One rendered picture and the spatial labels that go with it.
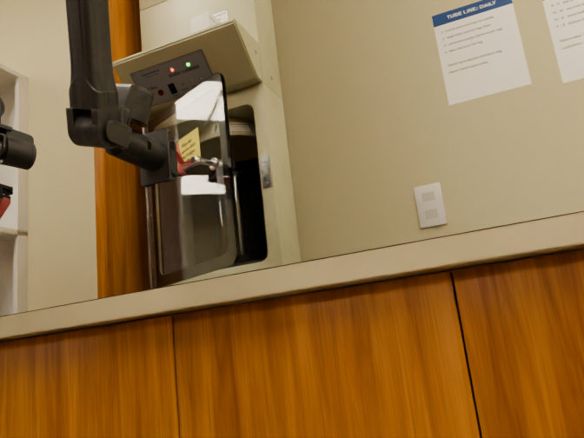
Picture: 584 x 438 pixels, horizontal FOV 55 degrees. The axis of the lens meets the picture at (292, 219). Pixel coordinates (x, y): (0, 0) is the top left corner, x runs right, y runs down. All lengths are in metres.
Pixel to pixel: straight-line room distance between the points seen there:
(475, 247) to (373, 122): 0.93
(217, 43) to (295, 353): 0.71
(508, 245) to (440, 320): 0.14
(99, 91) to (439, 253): 0.56
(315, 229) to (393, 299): 0.83
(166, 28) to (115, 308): 0.78
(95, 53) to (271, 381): 0.57
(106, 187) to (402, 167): 0.77
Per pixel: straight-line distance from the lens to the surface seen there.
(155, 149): 1.06
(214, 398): 0.92
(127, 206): 1.38
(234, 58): 1.28
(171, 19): 1.52
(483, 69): 1.64
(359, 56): 1.74
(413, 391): 0.81
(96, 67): 0.95
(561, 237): 0.77
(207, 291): 0.89
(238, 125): 1.34
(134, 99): 1.03
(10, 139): 1.26
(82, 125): 0.97
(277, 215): 1.19
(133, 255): 1.37
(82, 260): 2.06
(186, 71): 1.33
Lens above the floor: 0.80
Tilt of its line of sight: 14 degrees up
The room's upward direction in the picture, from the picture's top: 7 degrees counter-clockwise
